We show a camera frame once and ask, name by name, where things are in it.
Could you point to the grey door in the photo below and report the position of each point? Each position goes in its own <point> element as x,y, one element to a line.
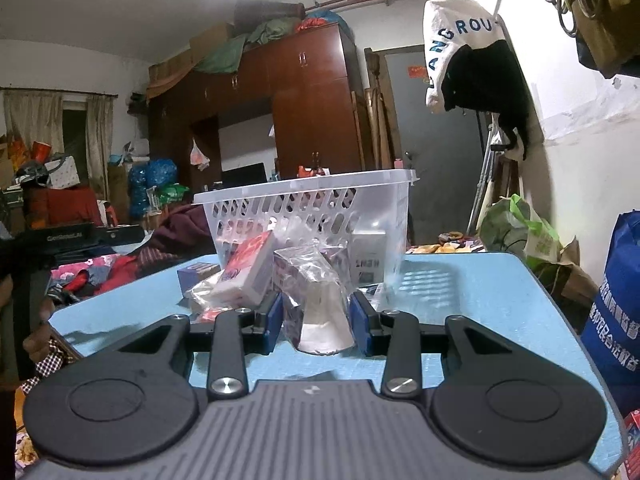
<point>440,180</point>

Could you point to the black television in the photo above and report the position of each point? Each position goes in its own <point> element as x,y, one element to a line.
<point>245,175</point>

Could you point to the white lettered cloth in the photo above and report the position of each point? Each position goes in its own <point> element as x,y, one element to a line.
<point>450,25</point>

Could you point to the brown paper bag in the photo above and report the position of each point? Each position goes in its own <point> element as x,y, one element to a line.
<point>570,277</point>

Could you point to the red printed box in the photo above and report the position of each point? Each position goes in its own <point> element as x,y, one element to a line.
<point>632,435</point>

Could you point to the blue fabric bag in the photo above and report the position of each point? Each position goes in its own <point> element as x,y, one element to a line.
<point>617,310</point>

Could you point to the black hanging garment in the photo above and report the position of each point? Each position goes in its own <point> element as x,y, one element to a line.
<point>490,90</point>

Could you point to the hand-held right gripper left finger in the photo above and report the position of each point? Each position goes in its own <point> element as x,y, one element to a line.
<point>274,322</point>

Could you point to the red cup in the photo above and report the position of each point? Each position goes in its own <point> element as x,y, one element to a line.
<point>41,150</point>

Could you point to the small blue box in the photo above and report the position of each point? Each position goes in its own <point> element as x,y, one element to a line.
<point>197,274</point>

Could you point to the white grey gift box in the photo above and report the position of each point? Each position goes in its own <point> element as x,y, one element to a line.
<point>62,172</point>

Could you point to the checkered cloth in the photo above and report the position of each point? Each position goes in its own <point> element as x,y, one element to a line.
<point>47,367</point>

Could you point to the olive hanging bag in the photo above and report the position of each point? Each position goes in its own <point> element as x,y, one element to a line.
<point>610,20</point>

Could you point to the red orange plastic bag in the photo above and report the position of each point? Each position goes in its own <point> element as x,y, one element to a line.
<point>306,170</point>

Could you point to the red white packet in bag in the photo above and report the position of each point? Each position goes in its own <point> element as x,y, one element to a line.
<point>247,267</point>

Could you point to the green cloth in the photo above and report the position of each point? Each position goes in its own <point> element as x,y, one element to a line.
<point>225,52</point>

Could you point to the maroon clothing pile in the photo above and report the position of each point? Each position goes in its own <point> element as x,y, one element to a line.
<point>185,230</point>

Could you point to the red cloth covered cabinet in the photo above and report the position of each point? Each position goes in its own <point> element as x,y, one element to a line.
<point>62,207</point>

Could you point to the white printed box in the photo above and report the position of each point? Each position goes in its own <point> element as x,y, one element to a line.
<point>367,260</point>

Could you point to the wooden poles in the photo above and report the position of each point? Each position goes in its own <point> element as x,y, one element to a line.
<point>382,110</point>

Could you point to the brown wooden wardrobe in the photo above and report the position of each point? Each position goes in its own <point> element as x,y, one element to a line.
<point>310,90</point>

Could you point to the white bottle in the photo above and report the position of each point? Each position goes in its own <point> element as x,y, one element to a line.
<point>322,310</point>

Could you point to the beige curtains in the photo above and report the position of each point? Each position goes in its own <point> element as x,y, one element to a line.
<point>35,125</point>

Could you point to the red blue bundle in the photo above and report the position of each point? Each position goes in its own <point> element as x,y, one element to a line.
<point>320,22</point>

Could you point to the white plastic basket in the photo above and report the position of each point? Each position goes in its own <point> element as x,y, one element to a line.
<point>310,195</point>

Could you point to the large green plastic bag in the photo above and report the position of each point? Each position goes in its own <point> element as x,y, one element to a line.
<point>520,232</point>

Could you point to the person's left hand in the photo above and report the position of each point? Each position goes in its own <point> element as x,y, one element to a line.
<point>41,340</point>

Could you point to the blue plastic bag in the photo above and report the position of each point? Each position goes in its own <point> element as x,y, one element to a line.
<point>150,185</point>

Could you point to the metal crutch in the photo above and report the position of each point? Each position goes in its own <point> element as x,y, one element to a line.
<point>487,175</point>

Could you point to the pink plastic bag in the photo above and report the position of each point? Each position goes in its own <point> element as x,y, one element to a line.
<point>200,156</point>

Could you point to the dark rolled bundle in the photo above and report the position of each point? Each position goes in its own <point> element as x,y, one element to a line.
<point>267,14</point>

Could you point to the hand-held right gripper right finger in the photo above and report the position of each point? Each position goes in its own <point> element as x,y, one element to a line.
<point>360,324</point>

